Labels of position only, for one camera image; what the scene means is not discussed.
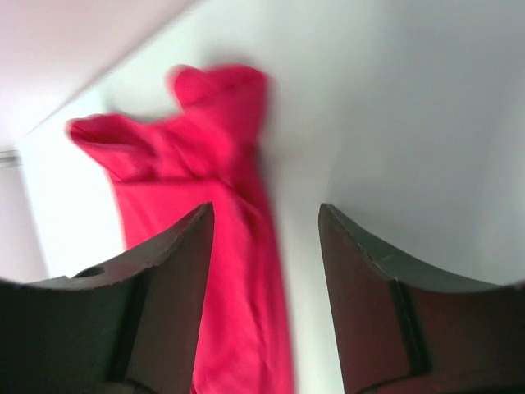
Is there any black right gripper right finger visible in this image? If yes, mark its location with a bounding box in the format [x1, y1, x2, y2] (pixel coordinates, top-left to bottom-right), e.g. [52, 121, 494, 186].
[318, 204, 524, 393]

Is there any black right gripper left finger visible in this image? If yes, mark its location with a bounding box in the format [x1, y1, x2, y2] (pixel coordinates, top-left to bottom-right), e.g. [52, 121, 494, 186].
[1, 203, 214, 393]

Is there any magenta pink t shirt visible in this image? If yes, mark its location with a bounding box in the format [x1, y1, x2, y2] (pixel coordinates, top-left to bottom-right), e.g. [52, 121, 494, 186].
[68, 64, 294, 393]

